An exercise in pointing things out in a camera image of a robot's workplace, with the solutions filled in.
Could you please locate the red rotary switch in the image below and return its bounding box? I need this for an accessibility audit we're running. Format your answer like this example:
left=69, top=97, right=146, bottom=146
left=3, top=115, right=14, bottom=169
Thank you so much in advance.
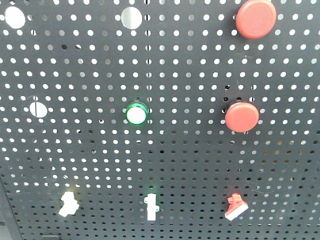
left=224, top=193, right=249, bottom=221

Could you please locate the upper red mushroom button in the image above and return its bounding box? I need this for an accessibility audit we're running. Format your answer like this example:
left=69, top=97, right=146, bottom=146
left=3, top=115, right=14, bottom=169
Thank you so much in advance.
left=235, top=0, right=277, bottom=39

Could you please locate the green illuminated push button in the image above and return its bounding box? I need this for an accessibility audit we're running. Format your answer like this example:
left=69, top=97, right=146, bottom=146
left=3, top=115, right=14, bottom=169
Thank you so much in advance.
left=125, top=101, right=149, bottom=125

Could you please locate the white-green rotary switch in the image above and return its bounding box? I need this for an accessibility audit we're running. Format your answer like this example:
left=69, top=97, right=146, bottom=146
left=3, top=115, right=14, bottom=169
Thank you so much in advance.
left=143, top=193, right=160, bottom=221

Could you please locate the lower red mushroom button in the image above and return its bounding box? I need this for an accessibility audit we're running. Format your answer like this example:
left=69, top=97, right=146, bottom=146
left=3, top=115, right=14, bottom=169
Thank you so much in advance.
left=225, top=101, right=259, bottom=133

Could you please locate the red mushroom button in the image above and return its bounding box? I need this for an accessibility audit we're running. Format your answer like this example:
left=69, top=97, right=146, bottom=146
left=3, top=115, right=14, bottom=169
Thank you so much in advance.
left=225, top=101, right=259, bottom=133
left=235, top=0, right=277, bottom=39

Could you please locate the black perforated pegboard panel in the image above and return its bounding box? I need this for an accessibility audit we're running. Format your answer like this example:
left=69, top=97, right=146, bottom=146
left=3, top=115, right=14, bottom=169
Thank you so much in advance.
left=0, top=0, right=320, bottom=240

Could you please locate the yellow-white rotary switch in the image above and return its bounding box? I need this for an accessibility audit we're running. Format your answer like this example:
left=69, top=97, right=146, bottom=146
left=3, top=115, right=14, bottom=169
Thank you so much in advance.
left=58, top=191, right=80, bottom=218

